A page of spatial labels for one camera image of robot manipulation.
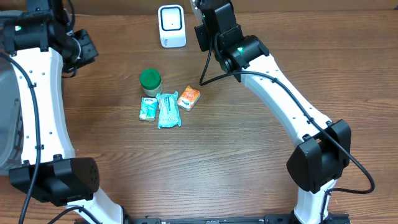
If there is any orange tissue pack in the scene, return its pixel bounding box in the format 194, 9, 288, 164
177, 86, 201, 111

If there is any green lid jar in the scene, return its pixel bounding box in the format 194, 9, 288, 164
139, 68, 164, 97

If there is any small teal tissue pack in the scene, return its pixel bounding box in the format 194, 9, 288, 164
139, 97, 158, 121

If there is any teal wet wipes pack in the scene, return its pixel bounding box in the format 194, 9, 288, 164
156, 91, 182, 129

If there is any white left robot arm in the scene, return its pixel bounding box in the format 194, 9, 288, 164
1, 0, 130, 223

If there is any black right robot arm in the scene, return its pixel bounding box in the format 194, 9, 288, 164
190, 0, 351, 223

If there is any white barcode scanner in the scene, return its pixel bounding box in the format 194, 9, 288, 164
158, 4, 187, 48

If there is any grey plastic basket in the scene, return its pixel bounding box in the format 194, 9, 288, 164
1, 58, 23, 176

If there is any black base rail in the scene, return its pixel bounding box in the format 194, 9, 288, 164
74, 214, 352, 224

